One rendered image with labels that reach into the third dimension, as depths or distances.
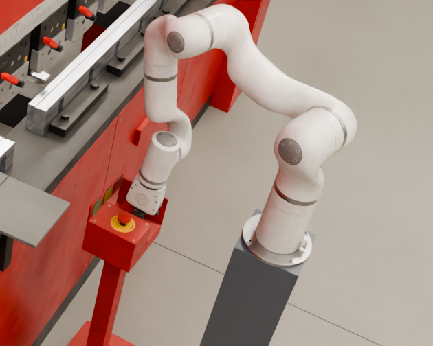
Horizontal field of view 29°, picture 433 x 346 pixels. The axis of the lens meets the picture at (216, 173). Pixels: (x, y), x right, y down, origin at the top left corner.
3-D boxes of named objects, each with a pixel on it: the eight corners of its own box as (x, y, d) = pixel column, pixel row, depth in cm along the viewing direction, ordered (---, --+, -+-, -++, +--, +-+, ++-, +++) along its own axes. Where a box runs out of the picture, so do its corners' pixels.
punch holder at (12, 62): (-5, 114, 209) (0, 58, 199) (-35, 101, 210) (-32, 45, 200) (26, 86, 221) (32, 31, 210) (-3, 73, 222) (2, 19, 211)
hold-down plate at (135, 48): (119, 77, 285) (121, 70, 283) (105, 71, 286) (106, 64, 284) (154, 40, 308) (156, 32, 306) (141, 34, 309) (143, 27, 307)
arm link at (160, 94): (173, 54, 237) (172, 149, 253) (137, 72, 226) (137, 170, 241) (199, 62, 233) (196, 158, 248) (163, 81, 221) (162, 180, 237)
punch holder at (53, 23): (36, 77, 224) (42, 24, 214) (7, 65, 225) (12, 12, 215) (62, 52, 236) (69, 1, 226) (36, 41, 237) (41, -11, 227)
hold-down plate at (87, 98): (64, 138, 254) (65, 130, 252) (48, 131, 255) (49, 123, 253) (107, 91, 277) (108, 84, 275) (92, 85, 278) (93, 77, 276)
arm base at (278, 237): (319, 234, 229) (341, 183, 218) (300, 278, 215) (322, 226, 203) (254, 206, 232) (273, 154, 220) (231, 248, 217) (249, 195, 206)
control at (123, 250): (128, 272, 248) (139, 230, 237) (81, 248, 251) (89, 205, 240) (159, 234, 264) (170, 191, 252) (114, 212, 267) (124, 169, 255)
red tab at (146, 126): (137, 146, 312) (141, 131, 307) (132, 144, 312) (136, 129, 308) (153, 125, 323) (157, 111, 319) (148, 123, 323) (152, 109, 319)
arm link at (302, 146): (328, 193, 213) (361, 119, 198) (286, 224, 201) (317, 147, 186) (291, 167, 218) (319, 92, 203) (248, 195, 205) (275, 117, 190)
